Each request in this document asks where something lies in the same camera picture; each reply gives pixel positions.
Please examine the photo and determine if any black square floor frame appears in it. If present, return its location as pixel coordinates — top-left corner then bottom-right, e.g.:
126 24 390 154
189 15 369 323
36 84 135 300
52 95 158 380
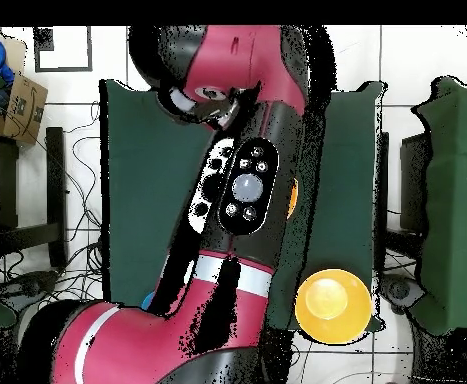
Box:
33 26 94 74

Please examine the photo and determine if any black metal frame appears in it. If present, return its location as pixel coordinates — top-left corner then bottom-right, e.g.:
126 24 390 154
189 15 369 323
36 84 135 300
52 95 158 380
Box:
376 131 432 277
0 126 68 269

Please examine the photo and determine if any cardboard box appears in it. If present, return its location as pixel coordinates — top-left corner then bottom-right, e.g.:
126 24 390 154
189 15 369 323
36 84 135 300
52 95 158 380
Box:
0 73 49 146

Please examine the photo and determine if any black tripod base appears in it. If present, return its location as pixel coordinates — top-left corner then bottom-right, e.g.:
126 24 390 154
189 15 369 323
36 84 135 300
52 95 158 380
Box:
0 269 60 313
378 271 426 315

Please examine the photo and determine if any dark green table cloth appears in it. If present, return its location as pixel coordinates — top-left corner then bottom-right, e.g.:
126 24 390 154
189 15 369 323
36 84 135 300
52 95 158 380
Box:
100 79 386 333

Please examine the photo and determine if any large orange bowl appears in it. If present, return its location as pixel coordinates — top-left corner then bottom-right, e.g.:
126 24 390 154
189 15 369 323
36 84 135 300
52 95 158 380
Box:
294 268 374 346
286 177 299 220

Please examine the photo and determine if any tangle of floor cables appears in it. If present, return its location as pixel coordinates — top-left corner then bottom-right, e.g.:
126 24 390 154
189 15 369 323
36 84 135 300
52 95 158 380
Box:
0 101 112 309

